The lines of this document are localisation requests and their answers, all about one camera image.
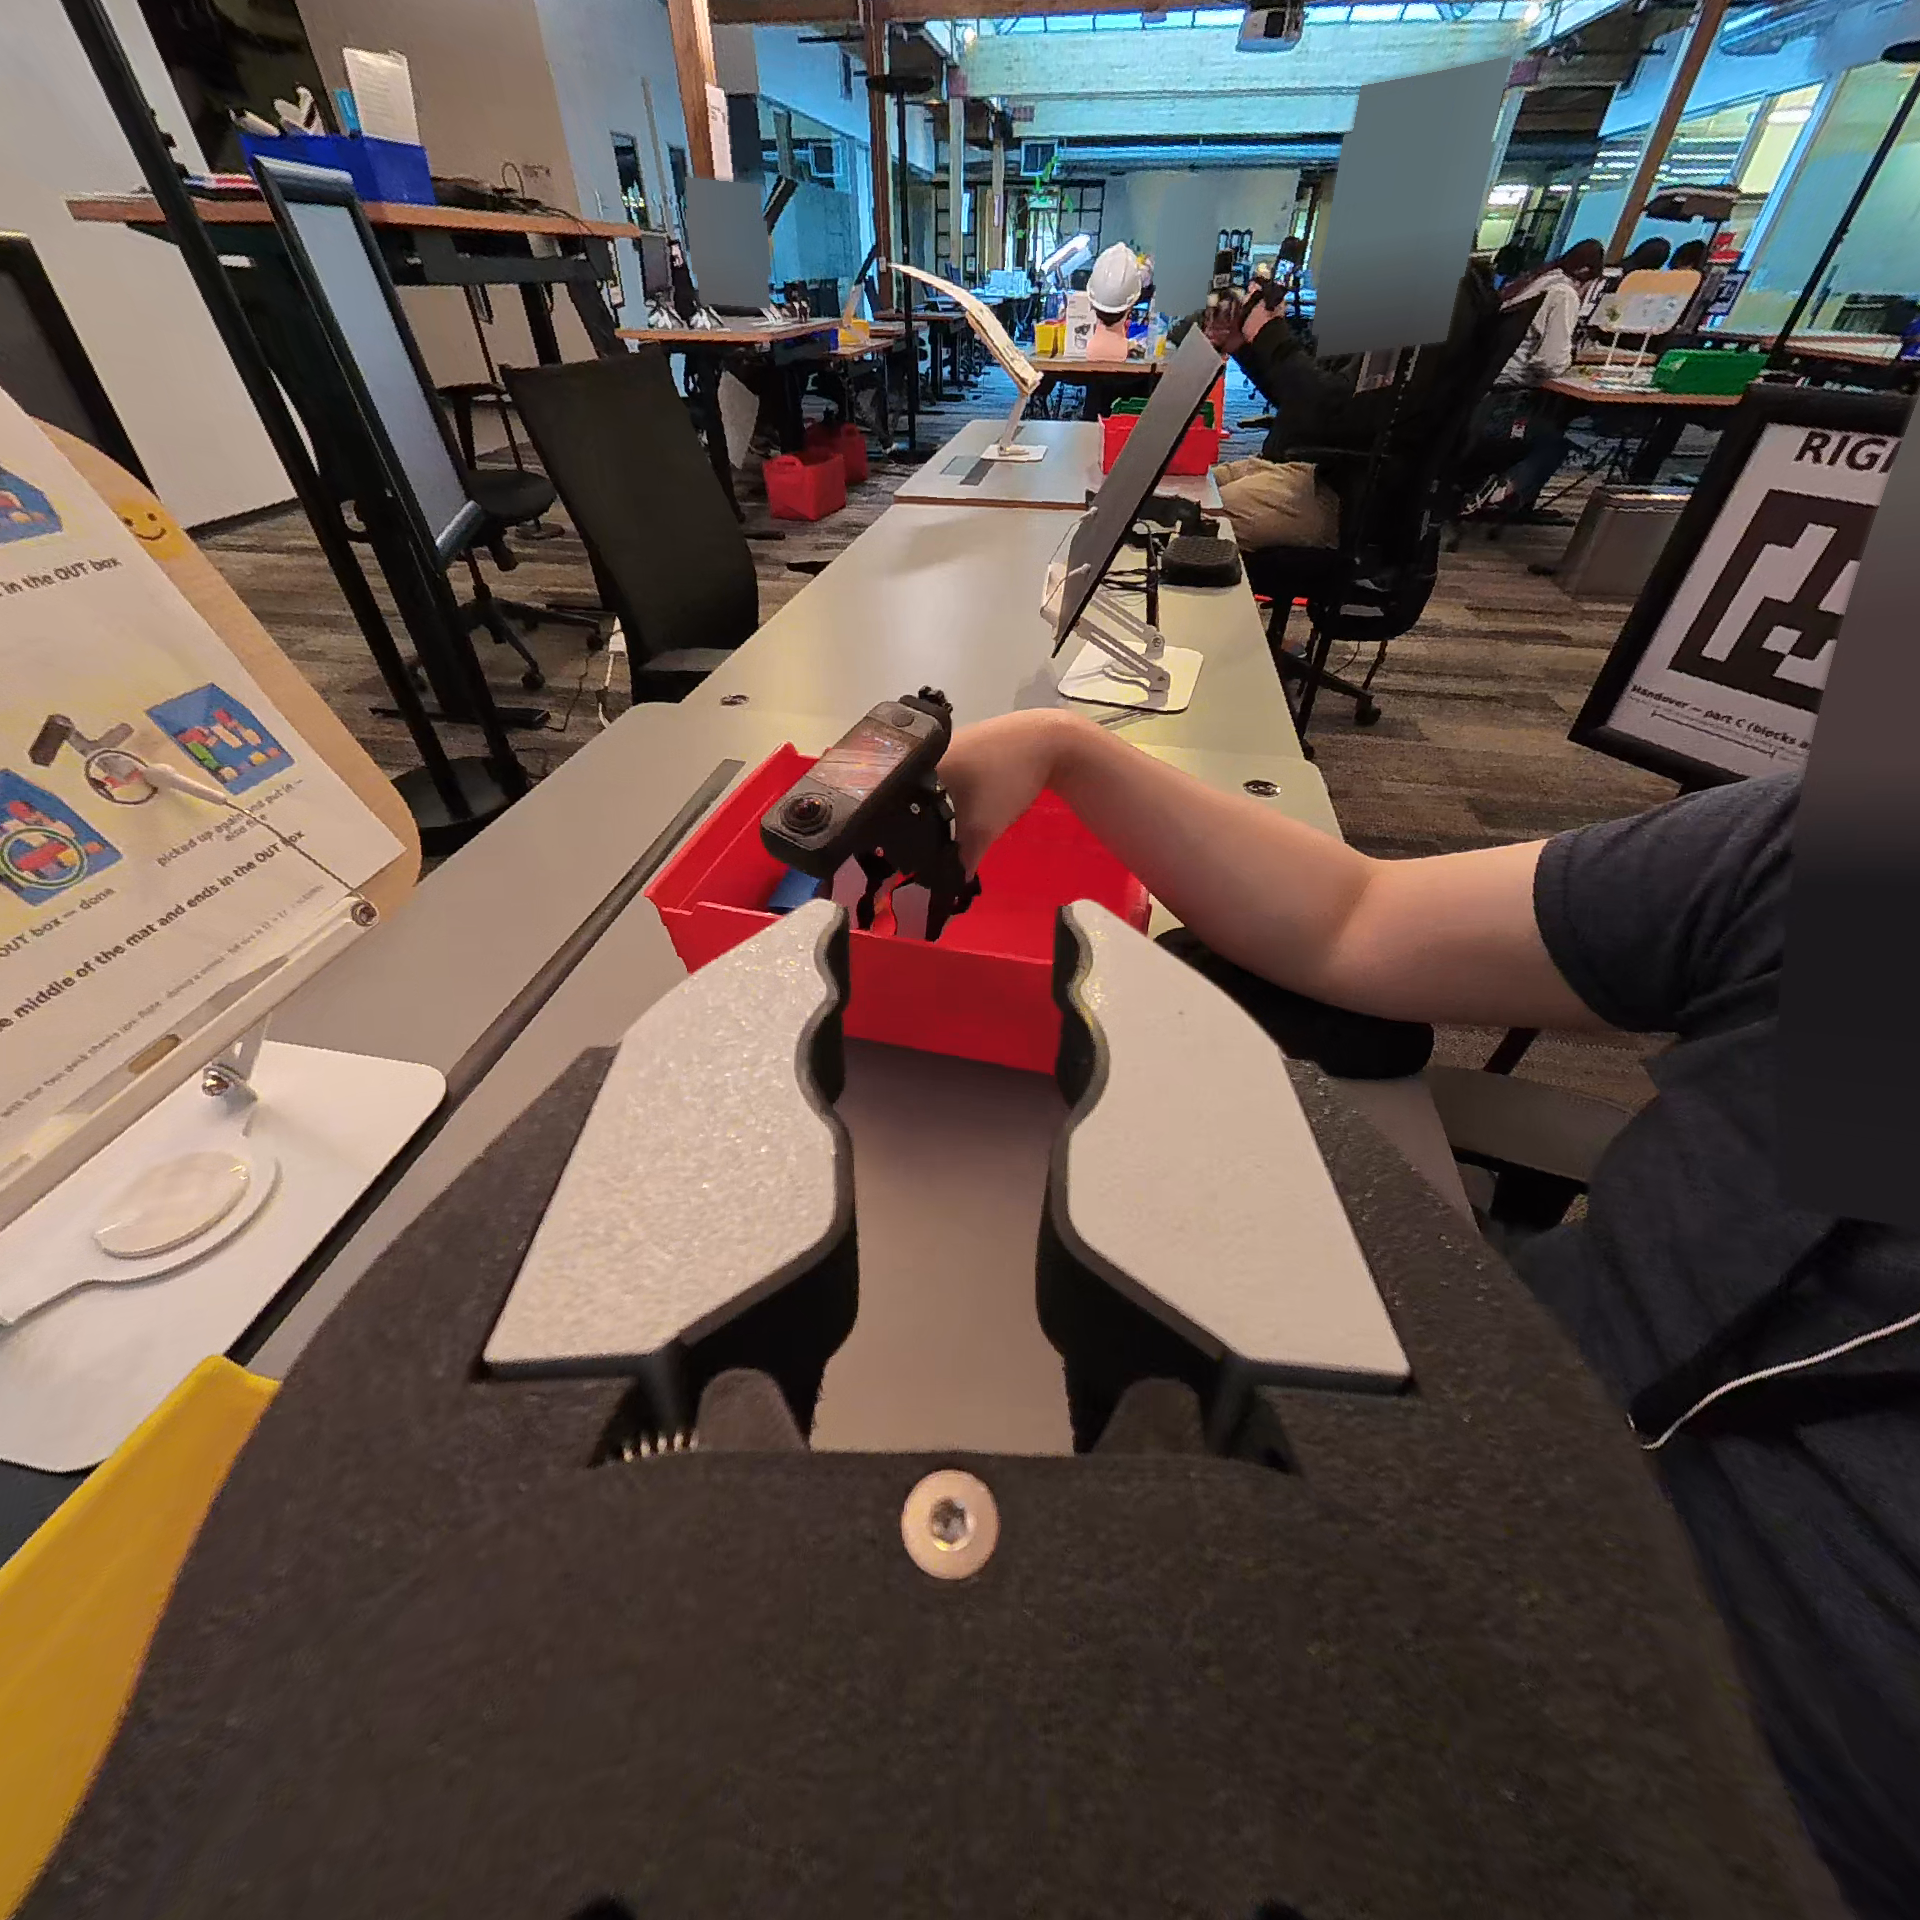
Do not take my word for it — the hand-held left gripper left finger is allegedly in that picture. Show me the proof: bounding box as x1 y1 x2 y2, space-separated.
479 897 859 1389

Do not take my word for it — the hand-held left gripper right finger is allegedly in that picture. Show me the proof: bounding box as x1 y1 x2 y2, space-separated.
1050 897 1413 1396

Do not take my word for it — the yellow plastic bin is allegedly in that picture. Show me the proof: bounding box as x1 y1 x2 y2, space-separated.
0 1352 282 1897

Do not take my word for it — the person's right forearm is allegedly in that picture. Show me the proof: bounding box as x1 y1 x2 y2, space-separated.
1078 718 1597 1035

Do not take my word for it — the person's right hand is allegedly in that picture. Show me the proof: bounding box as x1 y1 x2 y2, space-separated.
934 711 1104 878

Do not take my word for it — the black office chair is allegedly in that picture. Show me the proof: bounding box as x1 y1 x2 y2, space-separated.
437 382 609 695
498 352 764 706
1244 287 1544 753

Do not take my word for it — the dark tilted board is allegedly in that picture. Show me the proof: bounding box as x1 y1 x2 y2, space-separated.
1050 325 1228 654

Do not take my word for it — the person's dark clothing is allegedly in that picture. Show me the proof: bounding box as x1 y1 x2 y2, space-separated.
1499 771 1920 1920

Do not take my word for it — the printed instruction sheet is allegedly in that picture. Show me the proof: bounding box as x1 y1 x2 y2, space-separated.
0 382 408 1194

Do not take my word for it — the black mobile whiteboard stand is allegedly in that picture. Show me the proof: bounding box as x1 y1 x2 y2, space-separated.
63 0 547 861

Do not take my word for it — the framed black-white marker sign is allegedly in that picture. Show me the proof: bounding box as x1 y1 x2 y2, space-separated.
1565 382 1920 789

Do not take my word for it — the grey waste bin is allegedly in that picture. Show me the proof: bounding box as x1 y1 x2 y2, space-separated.
1557 481 1695 603

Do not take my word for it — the blue storage bin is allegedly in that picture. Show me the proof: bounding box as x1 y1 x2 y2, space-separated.
239 130 439 208

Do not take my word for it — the wooden desk black frame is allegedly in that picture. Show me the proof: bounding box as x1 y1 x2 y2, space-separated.
66 192 649 378

